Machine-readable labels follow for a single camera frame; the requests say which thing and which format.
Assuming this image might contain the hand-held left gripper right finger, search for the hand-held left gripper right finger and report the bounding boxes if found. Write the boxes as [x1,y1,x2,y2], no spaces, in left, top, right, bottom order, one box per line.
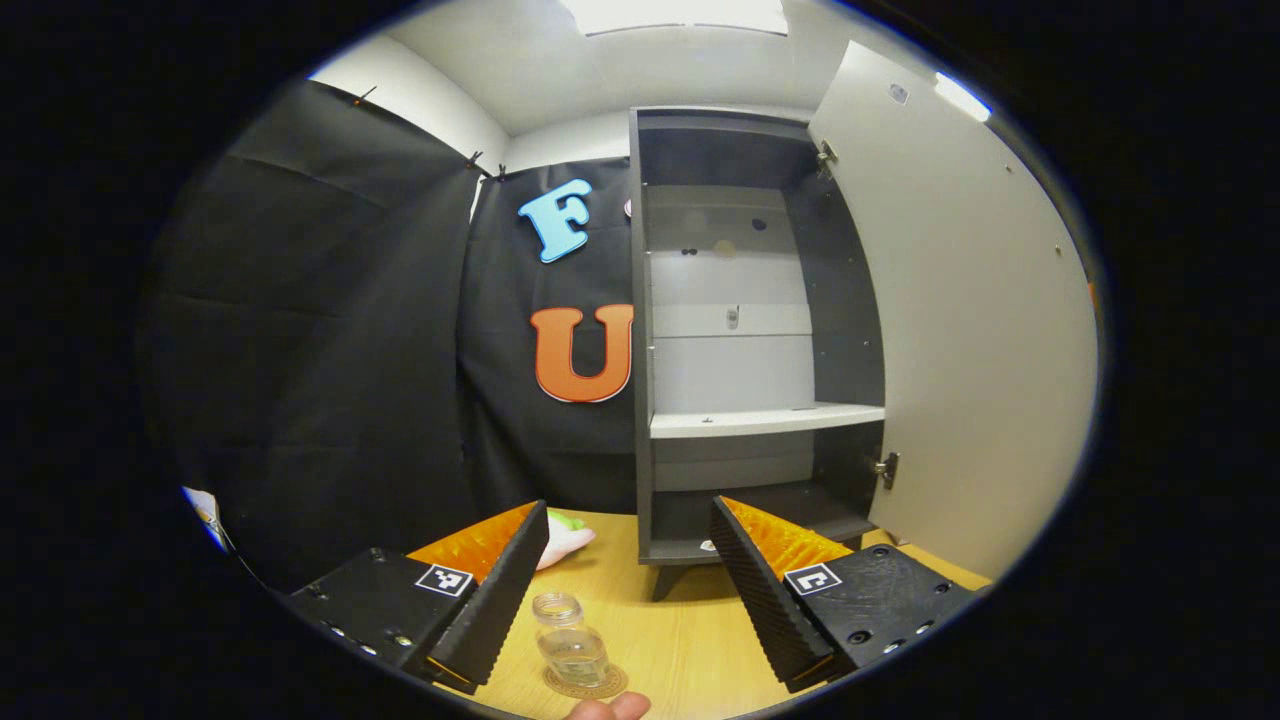
[710,495,981,694]

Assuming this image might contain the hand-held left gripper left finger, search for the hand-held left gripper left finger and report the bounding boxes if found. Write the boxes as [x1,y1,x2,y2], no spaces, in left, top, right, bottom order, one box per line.
[285,498,551,693]

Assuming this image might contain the clear glass bottle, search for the clear glass bottle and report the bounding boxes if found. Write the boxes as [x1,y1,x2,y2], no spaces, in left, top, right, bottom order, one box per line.
[532,592,611,688]

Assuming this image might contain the round brown coaster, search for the round brown coaster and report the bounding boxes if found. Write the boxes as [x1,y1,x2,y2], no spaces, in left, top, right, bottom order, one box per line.
[543,662,629,700]

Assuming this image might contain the beige cabinet door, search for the beige cabinet door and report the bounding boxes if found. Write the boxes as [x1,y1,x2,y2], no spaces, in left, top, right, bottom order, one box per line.
[808,40,1101,583]

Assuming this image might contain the pink plush toy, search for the pink plush toy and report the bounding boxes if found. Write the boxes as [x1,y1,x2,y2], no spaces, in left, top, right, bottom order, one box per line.
[535,508,597,571]

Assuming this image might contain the black backdrop cloth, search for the black backdrop cloth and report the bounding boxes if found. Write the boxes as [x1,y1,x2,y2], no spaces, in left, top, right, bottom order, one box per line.
[140,80,641,591]

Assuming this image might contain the ceiling light panel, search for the ceiling light panel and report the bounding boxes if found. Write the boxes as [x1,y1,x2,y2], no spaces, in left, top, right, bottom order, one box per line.
[560,0,791,38]
[935,72,993,123]

